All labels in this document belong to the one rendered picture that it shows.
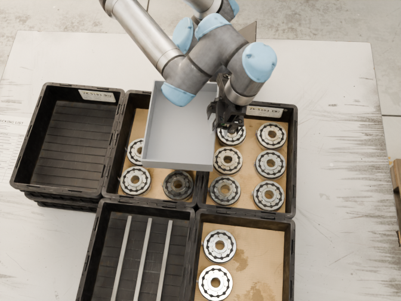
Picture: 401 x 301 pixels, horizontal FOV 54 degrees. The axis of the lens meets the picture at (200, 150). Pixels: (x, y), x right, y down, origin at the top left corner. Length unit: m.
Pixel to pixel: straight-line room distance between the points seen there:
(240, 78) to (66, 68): 1.10
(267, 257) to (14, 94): 1.23
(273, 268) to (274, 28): 1.91
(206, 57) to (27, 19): 2.37
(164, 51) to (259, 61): 0.24
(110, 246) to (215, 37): 0.75
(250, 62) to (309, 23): 2.10
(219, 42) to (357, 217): 0.89
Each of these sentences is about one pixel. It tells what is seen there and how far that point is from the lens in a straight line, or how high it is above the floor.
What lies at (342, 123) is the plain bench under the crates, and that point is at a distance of 1.66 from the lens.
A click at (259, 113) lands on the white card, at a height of 0.88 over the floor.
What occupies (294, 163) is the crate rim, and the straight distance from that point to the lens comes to 1.30.
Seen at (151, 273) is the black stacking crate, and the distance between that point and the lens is 1.28.
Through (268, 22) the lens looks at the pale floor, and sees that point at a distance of 2.87.
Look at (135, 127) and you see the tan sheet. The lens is 1.45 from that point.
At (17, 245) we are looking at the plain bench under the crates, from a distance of 1.57.
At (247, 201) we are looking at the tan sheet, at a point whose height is 0.83.
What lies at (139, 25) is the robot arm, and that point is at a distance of 1.02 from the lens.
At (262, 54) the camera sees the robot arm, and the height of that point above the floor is 1.42.
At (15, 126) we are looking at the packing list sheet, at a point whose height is 0.70.
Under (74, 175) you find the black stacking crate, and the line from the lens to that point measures 1.43.
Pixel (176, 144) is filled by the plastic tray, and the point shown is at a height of 1.05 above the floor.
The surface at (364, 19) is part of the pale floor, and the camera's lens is 3.05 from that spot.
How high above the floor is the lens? 2.08
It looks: 65 degrees down
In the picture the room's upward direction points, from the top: 3 degrees counter-clockwise
